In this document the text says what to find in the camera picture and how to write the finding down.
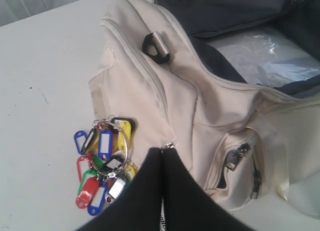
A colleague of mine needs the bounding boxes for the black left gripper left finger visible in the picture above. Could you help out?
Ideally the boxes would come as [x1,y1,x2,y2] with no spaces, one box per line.
[78,147,162,231]

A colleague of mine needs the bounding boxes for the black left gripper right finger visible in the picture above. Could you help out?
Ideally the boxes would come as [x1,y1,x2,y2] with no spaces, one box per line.
[161,148,252,231]

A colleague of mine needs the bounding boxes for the colourful key tag bunch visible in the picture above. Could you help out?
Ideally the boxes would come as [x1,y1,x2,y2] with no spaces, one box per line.
[73,116,138,216]

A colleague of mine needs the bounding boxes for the cream duffel bag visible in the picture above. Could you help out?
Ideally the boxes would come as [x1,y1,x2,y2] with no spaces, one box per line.
[89,0,320,219]

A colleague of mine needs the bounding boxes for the clear plastic packaged filler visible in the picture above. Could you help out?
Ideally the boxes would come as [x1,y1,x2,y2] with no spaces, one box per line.
[208,26,320,88]

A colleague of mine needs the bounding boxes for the white backdrop curtain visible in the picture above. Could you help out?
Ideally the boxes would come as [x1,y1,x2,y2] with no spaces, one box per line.
[0,0,79,26]

